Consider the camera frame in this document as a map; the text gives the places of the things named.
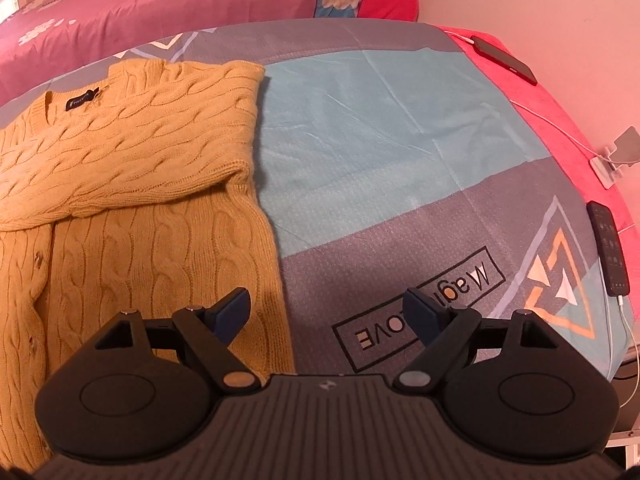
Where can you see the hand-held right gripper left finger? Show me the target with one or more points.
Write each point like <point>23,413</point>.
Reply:
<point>233,311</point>

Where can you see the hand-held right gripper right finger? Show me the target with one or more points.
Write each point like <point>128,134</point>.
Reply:
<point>419,313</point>

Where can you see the black smartphone lit screen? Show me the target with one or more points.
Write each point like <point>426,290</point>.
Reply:
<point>607,250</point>

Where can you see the white charger adapter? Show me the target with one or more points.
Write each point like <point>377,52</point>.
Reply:
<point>622,147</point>

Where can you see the black smartphone dark screen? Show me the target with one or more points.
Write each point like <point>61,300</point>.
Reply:
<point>505,60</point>

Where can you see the pink floral quilt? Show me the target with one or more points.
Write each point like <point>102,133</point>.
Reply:
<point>150,5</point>

